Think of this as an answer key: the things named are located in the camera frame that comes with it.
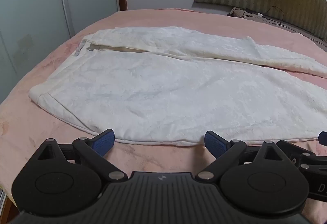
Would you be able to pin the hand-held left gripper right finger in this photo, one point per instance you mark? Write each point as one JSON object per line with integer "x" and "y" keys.
{"x": 216, "y": 143}

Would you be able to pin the brown striped pillow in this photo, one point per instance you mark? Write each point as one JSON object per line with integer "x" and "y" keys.
{"x": 245, "y": 13}

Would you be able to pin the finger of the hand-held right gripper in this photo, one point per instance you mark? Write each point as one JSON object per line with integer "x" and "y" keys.
{"x": 288, "y": 148}
{"x": 324, "y": 138}

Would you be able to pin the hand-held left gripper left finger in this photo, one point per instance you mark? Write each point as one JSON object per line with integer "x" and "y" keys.
{"x": 104, "y": 141}

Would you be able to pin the white textured pants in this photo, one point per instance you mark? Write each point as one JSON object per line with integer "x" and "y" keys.
{"x": 158, "y": 96}

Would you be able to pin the pink bed blanket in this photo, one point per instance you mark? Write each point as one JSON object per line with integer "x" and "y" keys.
{"x": 178, "y": 17}

